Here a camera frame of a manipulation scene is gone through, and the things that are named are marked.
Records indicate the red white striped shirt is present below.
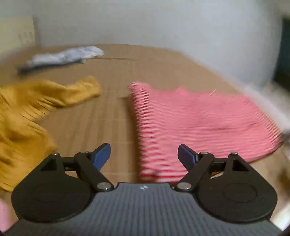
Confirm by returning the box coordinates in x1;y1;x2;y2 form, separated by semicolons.
128;82;283;182

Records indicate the yellow striped shirt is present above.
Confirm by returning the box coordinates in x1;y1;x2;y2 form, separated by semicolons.
1;76;101;192

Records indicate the pink garment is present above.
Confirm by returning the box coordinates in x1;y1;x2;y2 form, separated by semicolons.
0;199;14;232

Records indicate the light blue white garment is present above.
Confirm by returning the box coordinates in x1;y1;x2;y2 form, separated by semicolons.
26;46;104;68

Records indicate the dark navy garment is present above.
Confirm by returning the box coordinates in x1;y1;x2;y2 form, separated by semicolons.
17;59;86;75

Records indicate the dark teal curtain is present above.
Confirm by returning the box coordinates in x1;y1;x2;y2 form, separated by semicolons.
274;16;290;91

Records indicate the beige bed headboard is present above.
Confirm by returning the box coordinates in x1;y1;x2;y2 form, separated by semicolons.
0;16;37;56

